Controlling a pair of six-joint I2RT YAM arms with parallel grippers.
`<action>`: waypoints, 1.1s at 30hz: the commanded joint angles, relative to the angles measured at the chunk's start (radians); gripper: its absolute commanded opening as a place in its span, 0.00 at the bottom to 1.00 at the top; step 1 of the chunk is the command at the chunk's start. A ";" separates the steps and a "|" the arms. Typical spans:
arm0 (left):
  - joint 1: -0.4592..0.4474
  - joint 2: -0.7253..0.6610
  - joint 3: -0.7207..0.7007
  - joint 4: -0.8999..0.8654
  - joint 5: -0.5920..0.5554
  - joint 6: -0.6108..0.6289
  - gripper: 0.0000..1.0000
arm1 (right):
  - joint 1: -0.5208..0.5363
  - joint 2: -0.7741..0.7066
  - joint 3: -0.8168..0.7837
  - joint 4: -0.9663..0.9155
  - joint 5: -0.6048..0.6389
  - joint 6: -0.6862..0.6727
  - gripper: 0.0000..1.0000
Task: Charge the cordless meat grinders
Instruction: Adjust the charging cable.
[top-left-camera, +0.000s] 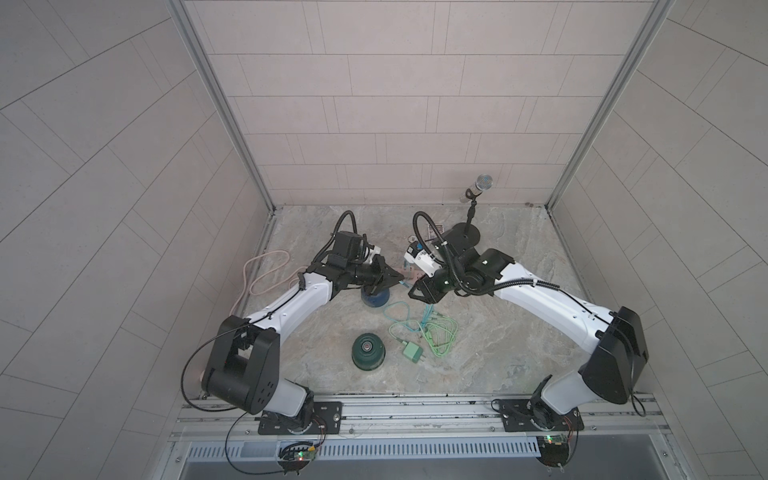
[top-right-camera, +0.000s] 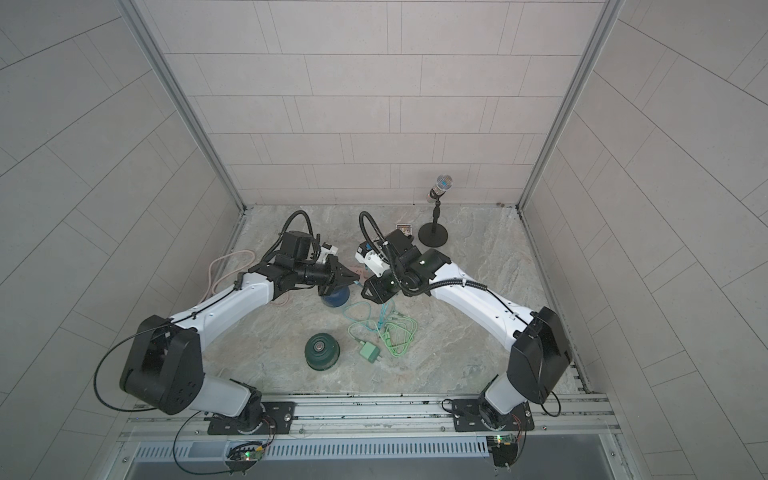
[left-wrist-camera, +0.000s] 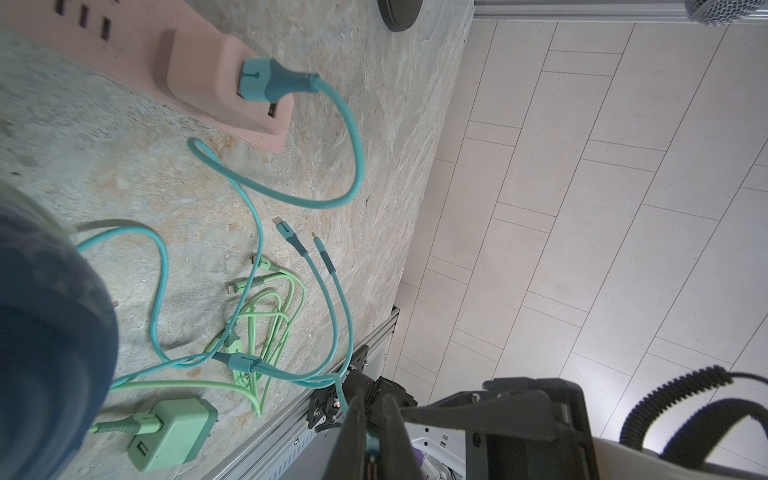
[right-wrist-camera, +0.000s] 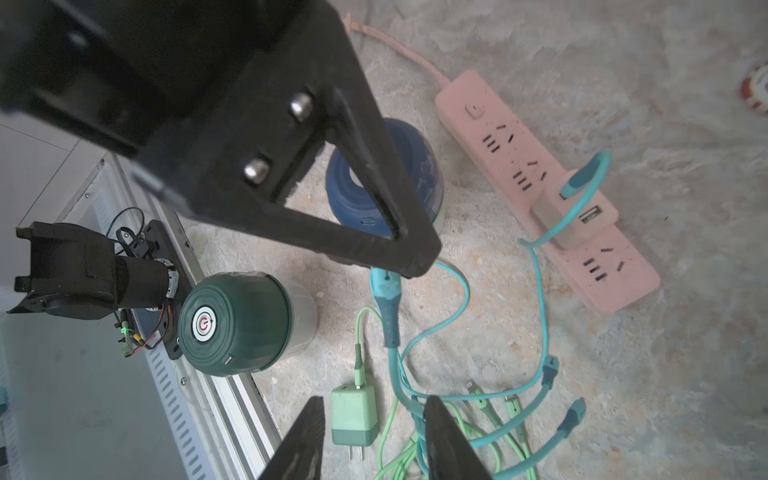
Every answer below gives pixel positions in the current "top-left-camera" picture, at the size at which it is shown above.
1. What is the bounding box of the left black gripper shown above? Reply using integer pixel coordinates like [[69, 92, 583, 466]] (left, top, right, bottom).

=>
[[342, 254, 403, 296]]

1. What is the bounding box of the teal charging cable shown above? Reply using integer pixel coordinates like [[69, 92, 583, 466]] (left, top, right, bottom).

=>
[[382, 278, 436, 340]]

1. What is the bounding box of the blue cordless meat grinder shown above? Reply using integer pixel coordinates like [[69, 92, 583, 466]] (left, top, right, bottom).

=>
[[361, 289, 390, 309]]

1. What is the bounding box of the light green charging cable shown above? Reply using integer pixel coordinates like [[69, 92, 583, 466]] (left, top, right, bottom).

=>
[[389, 317, 462, 360]]

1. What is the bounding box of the green USB charger adapter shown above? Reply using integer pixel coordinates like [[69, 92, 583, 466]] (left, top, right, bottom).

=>
[[402, 341, 424, 364]]

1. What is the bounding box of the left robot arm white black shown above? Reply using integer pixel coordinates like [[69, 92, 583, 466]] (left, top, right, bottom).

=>
[[201, 210, 403, 429]]

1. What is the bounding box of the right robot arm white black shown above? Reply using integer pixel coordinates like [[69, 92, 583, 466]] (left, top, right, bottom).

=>
[[404, 222, 649, 430]]

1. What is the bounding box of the black microphone stand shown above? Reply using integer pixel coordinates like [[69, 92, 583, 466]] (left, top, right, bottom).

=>
[[450, 190, 481, 248]]

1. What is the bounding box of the silver microphone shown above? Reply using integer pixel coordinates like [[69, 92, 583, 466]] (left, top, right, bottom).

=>
[[460, 174, 493, 203]]

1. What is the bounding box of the right controller board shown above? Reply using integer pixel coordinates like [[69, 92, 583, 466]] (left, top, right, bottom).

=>
[[536, 435, 571, 468]]

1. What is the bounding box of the left controller board green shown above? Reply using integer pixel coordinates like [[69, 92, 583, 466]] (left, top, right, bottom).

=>
[[278, 441, 318, 462]]

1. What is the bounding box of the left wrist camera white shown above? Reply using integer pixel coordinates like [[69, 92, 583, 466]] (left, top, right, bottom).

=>
[[364, 244, 381, 263]]

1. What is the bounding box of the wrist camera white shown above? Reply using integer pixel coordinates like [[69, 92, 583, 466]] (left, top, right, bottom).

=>
[[404, 236, 442, 277], [364, 244, 381, 263]]

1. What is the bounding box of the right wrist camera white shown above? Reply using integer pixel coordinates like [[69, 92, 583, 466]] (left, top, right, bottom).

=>
[[404, 236, 442, 277]]

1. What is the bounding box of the green cordless meat grinder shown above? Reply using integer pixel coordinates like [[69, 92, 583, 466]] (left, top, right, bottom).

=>
[[351, 333, 386, 371]]

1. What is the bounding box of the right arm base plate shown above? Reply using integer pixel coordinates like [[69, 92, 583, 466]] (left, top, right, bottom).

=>
[[491, 398, 585, 433]]

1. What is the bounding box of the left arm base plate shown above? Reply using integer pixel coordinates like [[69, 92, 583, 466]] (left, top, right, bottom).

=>
[[258, 401, 343, 435]]

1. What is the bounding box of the aluminium rail frame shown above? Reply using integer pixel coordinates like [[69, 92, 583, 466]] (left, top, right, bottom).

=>
[[169, 393, 671, 441]]

